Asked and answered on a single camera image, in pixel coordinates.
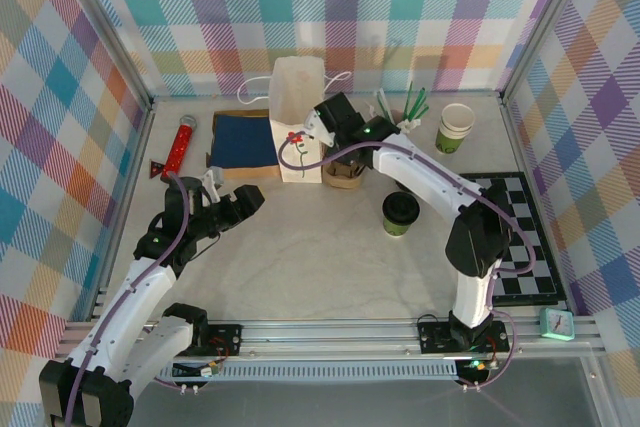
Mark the white flower print paper bag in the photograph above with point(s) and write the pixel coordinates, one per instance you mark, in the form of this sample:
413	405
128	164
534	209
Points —
295	92

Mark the blue napkin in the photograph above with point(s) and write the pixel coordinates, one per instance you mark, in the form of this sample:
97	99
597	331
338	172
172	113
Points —
242	139

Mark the black plastic cup lid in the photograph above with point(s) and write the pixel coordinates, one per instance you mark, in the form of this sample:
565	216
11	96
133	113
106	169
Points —
400	207

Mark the green paper coffee cup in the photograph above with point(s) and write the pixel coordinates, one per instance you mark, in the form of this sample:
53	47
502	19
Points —
397	231

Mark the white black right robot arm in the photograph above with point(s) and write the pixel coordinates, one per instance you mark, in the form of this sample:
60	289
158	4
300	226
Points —
425	172

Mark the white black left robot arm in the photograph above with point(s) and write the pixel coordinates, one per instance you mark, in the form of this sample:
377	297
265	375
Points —
130	297

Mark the white wrapped straw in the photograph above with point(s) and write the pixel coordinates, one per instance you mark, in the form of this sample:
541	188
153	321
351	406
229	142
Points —
409	126
370	108
384	102

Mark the red glitter toy microphone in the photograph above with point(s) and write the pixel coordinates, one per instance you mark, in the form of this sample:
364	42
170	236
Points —
177	152

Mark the dark red triangle piece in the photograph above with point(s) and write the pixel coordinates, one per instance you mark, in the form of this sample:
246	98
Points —
156	170

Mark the stack of green paper cups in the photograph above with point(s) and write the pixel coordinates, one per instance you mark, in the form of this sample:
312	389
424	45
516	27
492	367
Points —
452	139

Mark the yellow power connector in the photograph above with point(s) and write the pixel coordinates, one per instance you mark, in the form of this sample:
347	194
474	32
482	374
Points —
211	370
477	366

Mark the black silver chessboard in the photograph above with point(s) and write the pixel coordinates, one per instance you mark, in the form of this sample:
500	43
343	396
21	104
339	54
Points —
535	257

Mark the mint green alarm clock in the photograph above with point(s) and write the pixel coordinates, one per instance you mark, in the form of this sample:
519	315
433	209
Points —
556	324

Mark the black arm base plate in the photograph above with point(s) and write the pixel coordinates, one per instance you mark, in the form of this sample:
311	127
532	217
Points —
225	339
432	337

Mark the aluminium frame cross rail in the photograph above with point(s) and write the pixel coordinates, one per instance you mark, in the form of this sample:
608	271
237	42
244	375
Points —
200	96

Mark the aluminium mounting rail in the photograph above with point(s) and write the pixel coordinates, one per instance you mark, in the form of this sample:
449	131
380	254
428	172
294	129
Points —
325	339

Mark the aluminium frame post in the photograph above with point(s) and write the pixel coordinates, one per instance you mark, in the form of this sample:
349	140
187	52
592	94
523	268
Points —
115	32
544	22

